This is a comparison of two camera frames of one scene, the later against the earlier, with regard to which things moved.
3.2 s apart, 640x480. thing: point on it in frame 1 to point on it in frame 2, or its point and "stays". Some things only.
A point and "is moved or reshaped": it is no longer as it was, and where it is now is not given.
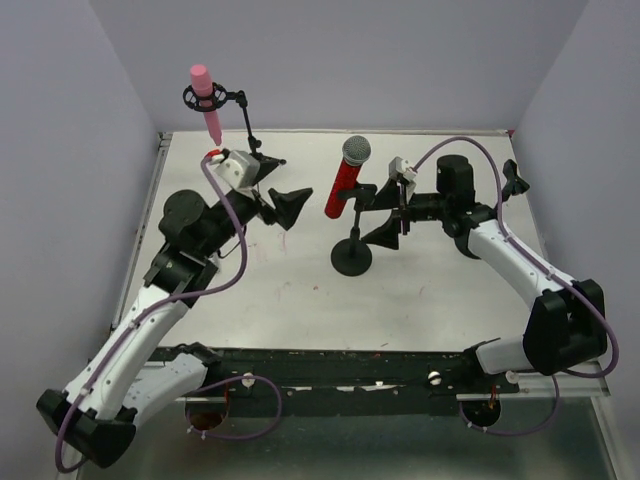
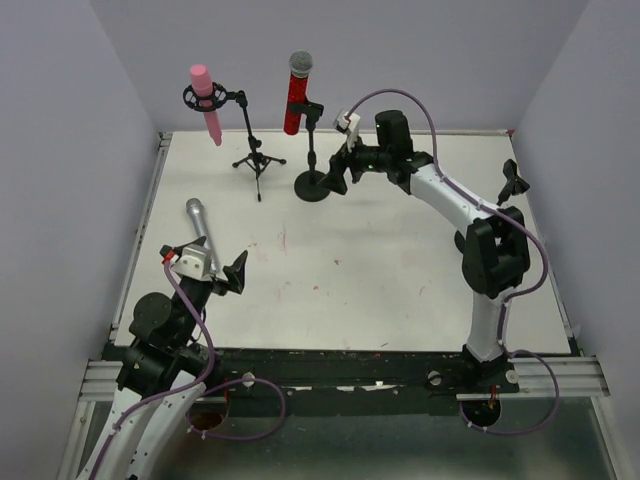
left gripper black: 265,201 to 211,283
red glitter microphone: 356,151 is moved or reshaped
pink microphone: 202,86 stays
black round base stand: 353,256 to 307,187
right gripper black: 403,209 to 345,163
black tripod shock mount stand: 219,98 stays
